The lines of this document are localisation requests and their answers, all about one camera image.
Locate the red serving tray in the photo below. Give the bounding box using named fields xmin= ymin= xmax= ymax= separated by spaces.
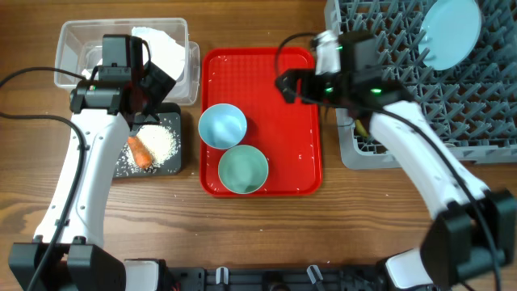
xmin=200 ymin=47 xmax=322 ymax=197

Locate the right black cable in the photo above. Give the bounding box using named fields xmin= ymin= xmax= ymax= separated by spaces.
xmin=274 ymin=32 xmax=504 ymax=291

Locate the orange carrot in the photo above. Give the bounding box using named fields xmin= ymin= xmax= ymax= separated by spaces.
xmin=127 ymin=136 xmax=153 ymax=170

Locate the black plastic tray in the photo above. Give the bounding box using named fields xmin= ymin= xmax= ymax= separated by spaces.
xmin=113 ymin=103 xmax=182 ymax=179

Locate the green bowl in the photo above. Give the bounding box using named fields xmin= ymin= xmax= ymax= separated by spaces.
xmin=217 ymin=145 xmax=269 ymax=195

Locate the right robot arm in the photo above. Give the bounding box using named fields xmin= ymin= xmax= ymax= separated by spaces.
xmin=275 ymin=31 xmax=516 ymax=290

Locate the yellow cup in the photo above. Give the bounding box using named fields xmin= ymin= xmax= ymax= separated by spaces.
xmin=355 ymin=120 xmax=369 ymax=138

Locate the light blue bowl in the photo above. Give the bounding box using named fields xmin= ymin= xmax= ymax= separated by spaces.
xmin=198 ymin=103 xmax=247 ymax=150

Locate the clear plastic bin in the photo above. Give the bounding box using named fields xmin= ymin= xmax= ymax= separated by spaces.
xmin=55 ymin=18 xmax=200 ymax=106

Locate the light blue plate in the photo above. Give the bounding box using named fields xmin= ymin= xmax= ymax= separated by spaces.
xmin=418 ymin=0 xmax=482 ymax=71

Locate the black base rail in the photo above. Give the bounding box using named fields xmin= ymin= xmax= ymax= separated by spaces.
xmin=120 ymin=264 xmax=453 ymax=291

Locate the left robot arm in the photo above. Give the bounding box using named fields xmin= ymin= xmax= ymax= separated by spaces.
xmin=8 ymin=35 xmax=175 ymax=290

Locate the white napkin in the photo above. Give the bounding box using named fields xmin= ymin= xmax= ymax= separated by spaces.
xmin=132 ymin=27 xmax=186 ymax=82

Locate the grey dishwasher rack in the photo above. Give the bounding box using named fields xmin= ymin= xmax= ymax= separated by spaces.
xmin=324 ymin=0 xmax=516 ymax=164

